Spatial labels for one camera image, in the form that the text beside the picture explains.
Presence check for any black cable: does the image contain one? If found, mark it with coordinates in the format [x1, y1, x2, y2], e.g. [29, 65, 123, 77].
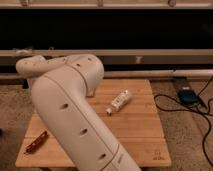
[153, 75, 213, 168]

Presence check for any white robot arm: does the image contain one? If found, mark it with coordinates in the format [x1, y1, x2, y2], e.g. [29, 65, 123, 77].
[16, 54, 141, 171]

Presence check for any small clear plastic bottle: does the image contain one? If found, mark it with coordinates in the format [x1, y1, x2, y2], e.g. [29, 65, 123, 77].
[106, 89, 132, 116]

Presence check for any dark blue power adapter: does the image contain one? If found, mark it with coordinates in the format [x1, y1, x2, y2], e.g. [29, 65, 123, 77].
[178, 89, 198, 105]

